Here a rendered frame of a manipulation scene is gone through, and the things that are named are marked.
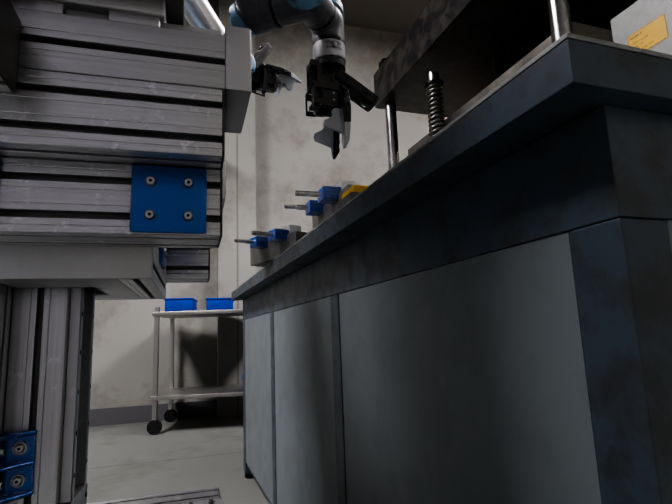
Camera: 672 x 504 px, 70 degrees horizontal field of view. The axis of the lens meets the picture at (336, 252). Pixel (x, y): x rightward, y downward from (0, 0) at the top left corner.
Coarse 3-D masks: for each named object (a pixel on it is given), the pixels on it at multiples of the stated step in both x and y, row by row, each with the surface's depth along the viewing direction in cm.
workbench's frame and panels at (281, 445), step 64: (576, 64) 34; (640, 64) 36; (512, 128) 41; (576, 128) 39; (640, 128) 38; (384, 192) 63; (448, 192) 57; (512, 192) 46; (576, 192) 39; (640, 192) 36; (320, 256) 104; (384, 256) 74; (448, 256) 57; (512, 256) 46; (576, 256) 39; (640, 256) 35; (256, 320) 184; (320, 320) 105; (384, 320) 74; (448, 320) 57; (512, 320) 46; (576, 320) 39; (640, 320) 34; (256, 384) 181; (320, 384) 105; (384, 384) 74; (448, 384) 57; (512, 384) 46; (576, 384) 39; (640, 384) 33; (256, 448) 179; (320, 448) 104; (384, 448) 73; (448, 448) 56; (512, 448) 46; (576, 448) 39; (640, 448) 33
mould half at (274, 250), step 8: (296, 232) 121; (304, 232) 122; (288, 240) 124; (296, 240) 121; (264, 248) 134; (272, 248) 130; (280, 248) 127; (256, 256) 138; (264, 256) 134; (272, 256) 130; (256, 264) 138; (264, 264) 138
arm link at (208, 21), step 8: (184, 0) 124; (192, 0) 124; (200, 0) 125; (184, 8) 125; (192, 8) 125; (200, 8) 125; (208, 8) 126; (192, 16) 125; (200, 16) 125; (208, 16) 126; (216, 16) 128; (192, 24) 127; (200, 24) 126; (208, 24) 126; (216, 24) 127
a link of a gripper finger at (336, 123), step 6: (336, 108) 104; (336, 114) 103; (342, 114) 103; (324, 120) 102; (330, 120) 102; (336, 120) 103; (342, 120) 103; (330, 126) 102; (336, 126) 102; (342, 126) 102; (348, 126) 102; (342, 132) 102; (348, 132) 102; (342, 138) 103; (348, 138) 103
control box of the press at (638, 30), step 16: (640, 0) 131; (656, 0) 126; (624, 16) 135; (640, 16) 130; (656, 16) 126; (624, 32) 135; (640, 32) 130; (656, 32) 126; (640, 48) 130; (656, 48) 126
